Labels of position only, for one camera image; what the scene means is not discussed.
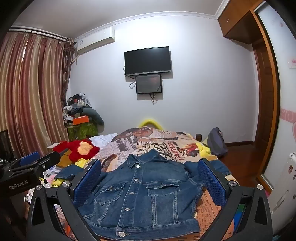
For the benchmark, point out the pile of clutter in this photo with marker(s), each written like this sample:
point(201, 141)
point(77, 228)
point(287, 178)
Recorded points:
point(74, 106)

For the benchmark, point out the brown wooden door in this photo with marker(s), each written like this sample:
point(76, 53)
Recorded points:
point(266, 104)

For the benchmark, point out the striped red beige curtain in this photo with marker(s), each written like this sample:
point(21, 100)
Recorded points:
point(34, 92)

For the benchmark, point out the blue denim jacket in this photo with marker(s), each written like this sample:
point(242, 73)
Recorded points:
point(143, 197)

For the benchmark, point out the small black wall monitor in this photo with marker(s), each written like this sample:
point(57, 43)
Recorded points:
point(148, 83)

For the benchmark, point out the white wardrobe door pink pattern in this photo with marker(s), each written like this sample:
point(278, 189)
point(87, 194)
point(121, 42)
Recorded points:
point(286, 81)

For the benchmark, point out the wooden overhead cabinet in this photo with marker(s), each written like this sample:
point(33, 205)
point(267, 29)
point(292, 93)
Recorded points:
point(240, 20)

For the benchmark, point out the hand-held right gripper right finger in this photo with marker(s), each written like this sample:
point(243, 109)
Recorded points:
point(211, 183)

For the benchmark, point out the large black wall television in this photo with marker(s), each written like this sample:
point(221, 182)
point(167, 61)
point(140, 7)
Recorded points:
point(148, 60)

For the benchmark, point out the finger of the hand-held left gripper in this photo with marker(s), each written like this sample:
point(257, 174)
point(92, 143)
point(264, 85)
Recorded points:
point(49, 160)
point(29, 158)

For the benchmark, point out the orange box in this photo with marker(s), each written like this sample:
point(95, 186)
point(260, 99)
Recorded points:
point(81, 120)

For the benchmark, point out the white cloth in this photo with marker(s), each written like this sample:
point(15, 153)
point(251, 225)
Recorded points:
point(101, 140)

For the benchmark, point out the newspaper printed blanket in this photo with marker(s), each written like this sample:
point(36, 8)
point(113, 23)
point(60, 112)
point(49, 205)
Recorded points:
point(161, 143)

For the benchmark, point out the pink plush toy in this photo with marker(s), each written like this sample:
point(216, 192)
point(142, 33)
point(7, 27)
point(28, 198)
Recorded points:
point(51, 179)

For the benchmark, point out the curtain rod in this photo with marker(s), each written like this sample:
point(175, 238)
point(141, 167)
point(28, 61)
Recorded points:
point(39, 32)

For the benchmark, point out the brown cardboard box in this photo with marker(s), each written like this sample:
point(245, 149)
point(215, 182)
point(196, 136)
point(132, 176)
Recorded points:
point(61, 160)

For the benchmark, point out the white wall air conditioner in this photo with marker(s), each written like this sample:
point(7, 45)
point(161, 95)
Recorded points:
point(94, 40)

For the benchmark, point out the grey blue backpack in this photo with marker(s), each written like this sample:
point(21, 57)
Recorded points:
point(216, 142)

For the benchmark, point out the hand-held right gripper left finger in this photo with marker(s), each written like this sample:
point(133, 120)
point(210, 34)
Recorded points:
point(89, 182)

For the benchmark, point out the yellow fleece cloth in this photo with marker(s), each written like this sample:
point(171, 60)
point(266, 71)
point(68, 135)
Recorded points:
point(82, 163)

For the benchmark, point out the red plush toy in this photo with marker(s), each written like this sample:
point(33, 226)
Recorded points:
point(74, 151)

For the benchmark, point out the green patterned table cloth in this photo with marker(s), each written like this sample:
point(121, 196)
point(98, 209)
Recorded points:
point(83, 132)

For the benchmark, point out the grey cushion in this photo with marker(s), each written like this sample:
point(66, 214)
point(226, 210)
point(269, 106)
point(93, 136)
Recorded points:
point(97, 117)

